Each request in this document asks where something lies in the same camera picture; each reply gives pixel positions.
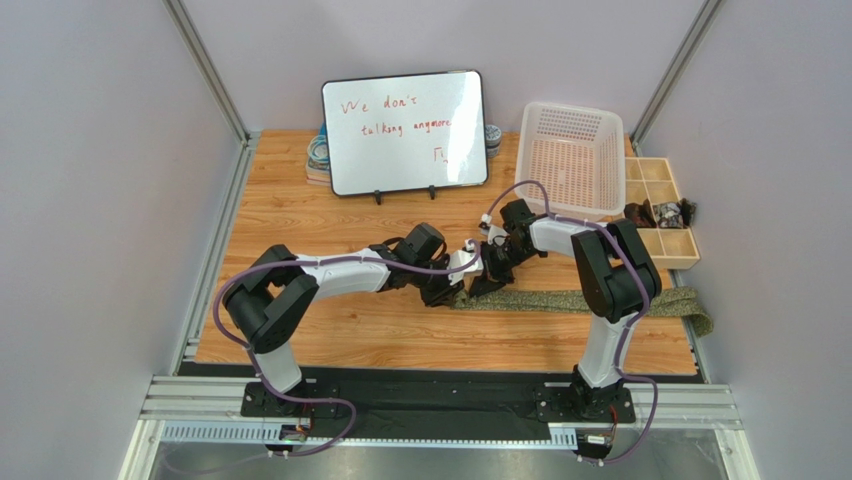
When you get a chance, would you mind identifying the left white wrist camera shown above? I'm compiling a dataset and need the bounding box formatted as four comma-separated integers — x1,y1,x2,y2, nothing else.
447,239,484,286

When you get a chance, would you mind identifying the blue white patterned jar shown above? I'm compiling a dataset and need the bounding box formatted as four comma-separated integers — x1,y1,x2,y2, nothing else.
484,124,503,158

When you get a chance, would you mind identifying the whiteboard with red writing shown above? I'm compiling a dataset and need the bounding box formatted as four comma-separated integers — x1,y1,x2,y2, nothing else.
321,70,489,197

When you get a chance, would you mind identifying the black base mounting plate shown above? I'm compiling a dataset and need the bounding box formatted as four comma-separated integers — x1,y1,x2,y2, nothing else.
240,367,636,441

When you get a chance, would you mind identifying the aluminium front rail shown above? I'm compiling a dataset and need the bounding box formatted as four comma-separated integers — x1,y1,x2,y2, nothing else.
120,364,759,479

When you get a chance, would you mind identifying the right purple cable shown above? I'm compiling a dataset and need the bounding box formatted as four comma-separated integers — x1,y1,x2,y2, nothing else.
480,179,660,466

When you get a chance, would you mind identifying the dark rolled tie in box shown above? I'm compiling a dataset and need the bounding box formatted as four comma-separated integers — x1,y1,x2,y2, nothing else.
623,200,658,229

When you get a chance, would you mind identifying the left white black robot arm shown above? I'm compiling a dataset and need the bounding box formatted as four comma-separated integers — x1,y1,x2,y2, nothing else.
212,223,483,394

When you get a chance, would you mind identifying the right aluminium frame post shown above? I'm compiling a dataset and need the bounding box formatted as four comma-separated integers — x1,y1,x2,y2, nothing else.
629,0,726,153

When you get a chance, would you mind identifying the left aluminium frame post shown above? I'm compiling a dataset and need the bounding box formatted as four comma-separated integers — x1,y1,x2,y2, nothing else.
162,0,260,307

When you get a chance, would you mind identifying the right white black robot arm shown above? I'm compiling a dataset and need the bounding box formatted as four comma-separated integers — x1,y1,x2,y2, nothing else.
469,200,662,418

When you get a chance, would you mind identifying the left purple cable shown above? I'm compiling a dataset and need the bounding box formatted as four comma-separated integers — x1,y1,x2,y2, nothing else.
212,240,485,459

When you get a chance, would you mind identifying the aluminium frame post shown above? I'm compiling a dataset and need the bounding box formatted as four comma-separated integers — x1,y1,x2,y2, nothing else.
629,0,726,153
162,0,260,307

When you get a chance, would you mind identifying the white perforated plastic basket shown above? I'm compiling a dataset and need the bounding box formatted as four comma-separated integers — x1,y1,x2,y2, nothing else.
515,102,626,221

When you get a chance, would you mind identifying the green floral patterned tie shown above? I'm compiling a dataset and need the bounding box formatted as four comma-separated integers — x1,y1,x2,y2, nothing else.
452,286,715,338

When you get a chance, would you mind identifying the patterned rolled tie in box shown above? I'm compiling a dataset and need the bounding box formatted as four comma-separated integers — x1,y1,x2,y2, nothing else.
652,198,697,229

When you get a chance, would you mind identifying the wooden compartment organizer box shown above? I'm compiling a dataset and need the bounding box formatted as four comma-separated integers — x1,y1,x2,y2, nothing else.
619,157,700,270

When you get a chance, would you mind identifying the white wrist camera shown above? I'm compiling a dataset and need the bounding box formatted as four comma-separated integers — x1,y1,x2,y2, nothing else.
479,214,509,246
447,239,484,286

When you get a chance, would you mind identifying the purple cable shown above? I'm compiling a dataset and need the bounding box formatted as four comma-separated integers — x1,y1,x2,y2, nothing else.
212,240,485,459
480,179,660,466

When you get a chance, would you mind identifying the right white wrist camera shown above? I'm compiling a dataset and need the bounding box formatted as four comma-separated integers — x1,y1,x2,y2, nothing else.
479,214,509,246

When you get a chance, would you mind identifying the blue tape roll stack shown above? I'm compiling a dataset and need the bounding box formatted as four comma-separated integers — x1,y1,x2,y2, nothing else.
305,122,331,185

